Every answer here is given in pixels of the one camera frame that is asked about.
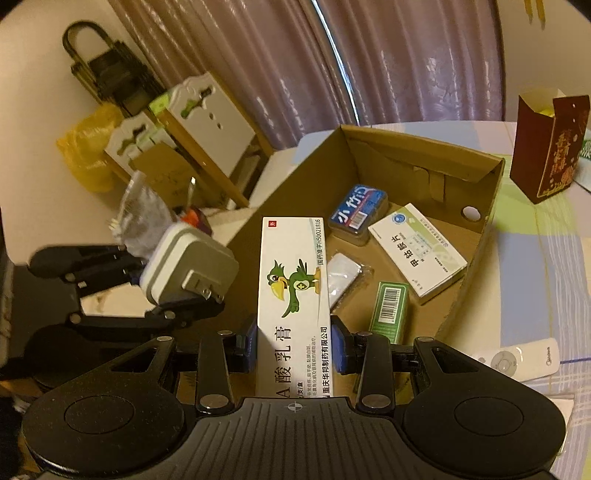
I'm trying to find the white parrot print ointment box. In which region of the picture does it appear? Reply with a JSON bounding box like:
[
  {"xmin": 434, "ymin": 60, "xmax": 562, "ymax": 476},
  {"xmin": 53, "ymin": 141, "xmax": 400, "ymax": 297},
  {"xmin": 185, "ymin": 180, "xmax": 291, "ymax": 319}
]
[{"xmin": 255, "ymin": 215, "xmax": 334, "ymax": 398}]

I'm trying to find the dark red paper carton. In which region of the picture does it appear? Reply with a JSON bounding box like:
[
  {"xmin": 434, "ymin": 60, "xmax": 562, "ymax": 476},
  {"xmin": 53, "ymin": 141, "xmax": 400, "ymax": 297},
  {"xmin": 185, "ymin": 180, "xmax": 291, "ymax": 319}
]
[{"xmin": 510, "ymin": 89, "xmax": 591, "ymax": 205}]

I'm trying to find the small white wooden chair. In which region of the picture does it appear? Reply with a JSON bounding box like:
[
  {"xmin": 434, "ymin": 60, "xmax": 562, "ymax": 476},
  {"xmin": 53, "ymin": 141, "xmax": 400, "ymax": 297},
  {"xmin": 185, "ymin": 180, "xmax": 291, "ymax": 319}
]
[{"xmin": 103, "ymin": 113, "xmax": 182, "ymax": 186}]

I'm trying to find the silver packet in clear wrap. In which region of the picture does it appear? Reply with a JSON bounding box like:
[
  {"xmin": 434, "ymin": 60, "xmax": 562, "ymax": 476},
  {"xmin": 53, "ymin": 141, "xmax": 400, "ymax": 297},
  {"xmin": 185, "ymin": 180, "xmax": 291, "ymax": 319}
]
[{"xmin": 328, "ymin": 251, "xmax": 374, "ymax": 311}]

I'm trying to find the white green medicine box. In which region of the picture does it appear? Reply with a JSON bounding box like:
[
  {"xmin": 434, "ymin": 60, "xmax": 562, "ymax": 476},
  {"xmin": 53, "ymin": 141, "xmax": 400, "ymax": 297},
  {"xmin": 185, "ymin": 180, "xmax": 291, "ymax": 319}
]
[{"xmin": 368, "ymin": 202, "xmax": 468, "ymax": 299}]

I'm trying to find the white power adapter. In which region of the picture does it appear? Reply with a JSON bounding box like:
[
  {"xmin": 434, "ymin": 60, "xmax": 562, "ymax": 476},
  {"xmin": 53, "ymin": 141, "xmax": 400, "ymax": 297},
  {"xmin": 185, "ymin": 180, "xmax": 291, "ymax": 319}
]
[{"xmin": 140, "ymin": 224, "xmax": 239, "ymax": 308}]

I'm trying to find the large white wooden chair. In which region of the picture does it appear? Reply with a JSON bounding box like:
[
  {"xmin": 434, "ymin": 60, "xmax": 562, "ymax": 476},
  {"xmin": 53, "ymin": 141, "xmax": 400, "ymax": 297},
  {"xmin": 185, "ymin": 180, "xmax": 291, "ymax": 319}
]
[{"xmin": 156, "ymin": 71, "xmax": 279, "ymax": 209}]

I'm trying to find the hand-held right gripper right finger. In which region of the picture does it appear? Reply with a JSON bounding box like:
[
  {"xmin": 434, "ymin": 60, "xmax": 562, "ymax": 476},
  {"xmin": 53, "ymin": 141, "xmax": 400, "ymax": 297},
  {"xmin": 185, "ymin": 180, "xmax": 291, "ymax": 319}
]
[{"xmin": 329, "ymin": 316, "xmax": 483, "ymax": 411}]

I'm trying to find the small red object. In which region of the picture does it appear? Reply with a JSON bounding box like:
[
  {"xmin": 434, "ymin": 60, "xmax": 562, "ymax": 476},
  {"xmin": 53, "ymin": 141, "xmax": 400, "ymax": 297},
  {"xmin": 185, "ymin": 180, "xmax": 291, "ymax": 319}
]
[{"xmin": 182, "ymin": 207, "xmax": 214, "ymax": 237}]

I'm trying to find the yellow plastic bag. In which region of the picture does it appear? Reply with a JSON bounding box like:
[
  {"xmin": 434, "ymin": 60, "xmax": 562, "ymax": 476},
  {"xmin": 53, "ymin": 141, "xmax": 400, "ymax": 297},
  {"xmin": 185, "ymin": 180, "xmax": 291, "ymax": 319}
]
[{"xmin": 56, "ymin": 103, "xmax": 126, "ymax": 194}]

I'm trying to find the brown cardboard box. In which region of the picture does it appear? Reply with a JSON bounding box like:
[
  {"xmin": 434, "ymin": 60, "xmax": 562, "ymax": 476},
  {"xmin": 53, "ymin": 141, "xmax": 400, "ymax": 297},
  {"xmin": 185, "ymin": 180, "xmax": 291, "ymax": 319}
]
[{"xmin": 225, "ymin": 124, "xmax": 505, "ymax": 345}]

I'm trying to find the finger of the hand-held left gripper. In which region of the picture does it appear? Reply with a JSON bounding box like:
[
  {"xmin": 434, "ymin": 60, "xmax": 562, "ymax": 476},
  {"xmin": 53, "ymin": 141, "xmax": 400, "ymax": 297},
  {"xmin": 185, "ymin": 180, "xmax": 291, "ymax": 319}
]
[
  {"xmin": 30, "ymin": 244, "xmax": 149, "ymax": 297},
  {"xmin": 65, "ymin": 294, "xmax": 228, "ymax": 334}
]

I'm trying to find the small green box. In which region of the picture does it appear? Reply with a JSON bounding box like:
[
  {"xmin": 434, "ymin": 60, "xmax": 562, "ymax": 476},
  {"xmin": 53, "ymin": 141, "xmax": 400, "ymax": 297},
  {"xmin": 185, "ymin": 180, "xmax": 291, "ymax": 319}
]
[{"xmin": 368, "ymin": 281, "xmax": 411, "ymax": 345}]

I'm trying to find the black folding trolley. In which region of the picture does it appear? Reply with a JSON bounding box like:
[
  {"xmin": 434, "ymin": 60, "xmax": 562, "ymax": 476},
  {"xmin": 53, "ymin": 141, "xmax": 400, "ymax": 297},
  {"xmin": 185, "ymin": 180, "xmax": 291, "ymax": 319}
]
[{"xmin": 62, "ymin": 20, "xmax": 163, "ymax": 117}]

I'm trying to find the white paper sheet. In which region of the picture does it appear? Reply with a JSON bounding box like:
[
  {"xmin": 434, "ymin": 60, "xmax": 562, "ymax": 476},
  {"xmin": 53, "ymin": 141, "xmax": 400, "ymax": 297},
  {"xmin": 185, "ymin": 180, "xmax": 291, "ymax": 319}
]
[{"xmin": 547, "ymin": 393, "xmax": 577, "ymax": 432}]

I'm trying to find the shiny metal pole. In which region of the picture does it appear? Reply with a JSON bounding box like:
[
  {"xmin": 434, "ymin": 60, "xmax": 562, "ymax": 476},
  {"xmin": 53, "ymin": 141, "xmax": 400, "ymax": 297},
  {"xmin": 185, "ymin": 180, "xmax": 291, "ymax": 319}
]
[{"xmin": 308, "ymin": 0, "xmax": 365, "ymax": 126}]

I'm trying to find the white remote control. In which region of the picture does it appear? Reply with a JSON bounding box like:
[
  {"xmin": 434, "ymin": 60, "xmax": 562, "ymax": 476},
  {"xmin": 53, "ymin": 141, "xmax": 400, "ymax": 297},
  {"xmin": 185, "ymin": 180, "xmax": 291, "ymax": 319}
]
[{"xmin": 470, "ymin": 337, "xmax": 561, "ymax": 383}]

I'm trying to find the grey plastic bag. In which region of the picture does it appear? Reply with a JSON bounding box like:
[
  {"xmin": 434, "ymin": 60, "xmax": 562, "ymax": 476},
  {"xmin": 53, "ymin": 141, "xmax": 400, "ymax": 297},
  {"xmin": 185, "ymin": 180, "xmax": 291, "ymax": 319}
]
[{"xmin": 113, "ymin": 170, "xmax": 179, "ymax": 257}]

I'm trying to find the purple curtain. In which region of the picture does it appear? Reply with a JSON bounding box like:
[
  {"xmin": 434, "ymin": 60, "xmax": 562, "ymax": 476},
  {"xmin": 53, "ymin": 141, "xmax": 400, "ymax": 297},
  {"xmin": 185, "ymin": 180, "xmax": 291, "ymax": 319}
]
[{"xmin": 108, "ymin": 0, "xmax": 514, "ymax": 149}]

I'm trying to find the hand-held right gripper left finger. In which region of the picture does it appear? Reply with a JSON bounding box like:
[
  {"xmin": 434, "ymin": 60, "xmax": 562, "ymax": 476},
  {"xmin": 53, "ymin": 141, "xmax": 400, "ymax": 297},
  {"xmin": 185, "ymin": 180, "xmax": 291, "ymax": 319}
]
[{"xmin": 111, "ymin": 320, "xmax": 258, "ymax": 416}]

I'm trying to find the flat cardboard sheet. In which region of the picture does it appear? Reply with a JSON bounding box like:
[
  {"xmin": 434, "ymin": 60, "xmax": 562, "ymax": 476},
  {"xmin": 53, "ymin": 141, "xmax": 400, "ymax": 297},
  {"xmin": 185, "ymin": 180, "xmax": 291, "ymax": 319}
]
[{"xmin": 129, "ymin": 142, "xmax": 205, "ymax": 209}]

